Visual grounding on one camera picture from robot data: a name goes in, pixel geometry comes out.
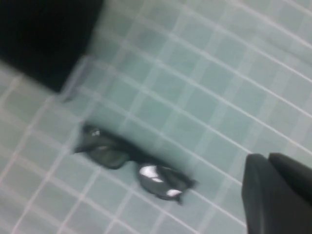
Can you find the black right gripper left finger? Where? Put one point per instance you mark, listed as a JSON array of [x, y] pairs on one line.
[[265, 200]]

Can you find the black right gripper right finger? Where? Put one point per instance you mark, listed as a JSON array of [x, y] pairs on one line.
[[297, 173]]

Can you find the black framed glasses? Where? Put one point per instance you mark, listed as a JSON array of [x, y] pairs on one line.
[[109, 158]]

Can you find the black box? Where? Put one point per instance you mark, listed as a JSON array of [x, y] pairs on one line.
[[36, 36]]

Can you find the green white checked tablecloth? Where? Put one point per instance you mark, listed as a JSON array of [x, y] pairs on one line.
[[195, 73]]

